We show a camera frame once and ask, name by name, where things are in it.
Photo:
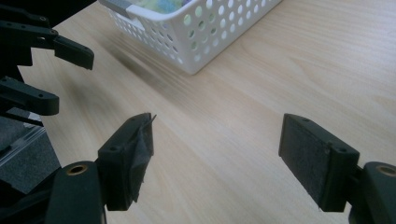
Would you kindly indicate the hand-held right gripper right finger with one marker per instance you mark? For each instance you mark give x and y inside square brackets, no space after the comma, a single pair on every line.
[317,158]

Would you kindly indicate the white perforated plastic basket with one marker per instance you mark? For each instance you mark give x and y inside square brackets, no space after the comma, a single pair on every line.
[193,40]

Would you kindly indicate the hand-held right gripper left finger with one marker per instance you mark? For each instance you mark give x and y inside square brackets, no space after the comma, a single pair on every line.
[121,161]

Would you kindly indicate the silver metal floor rail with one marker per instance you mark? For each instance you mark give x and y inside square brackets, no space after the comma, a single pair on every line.
[18,143]

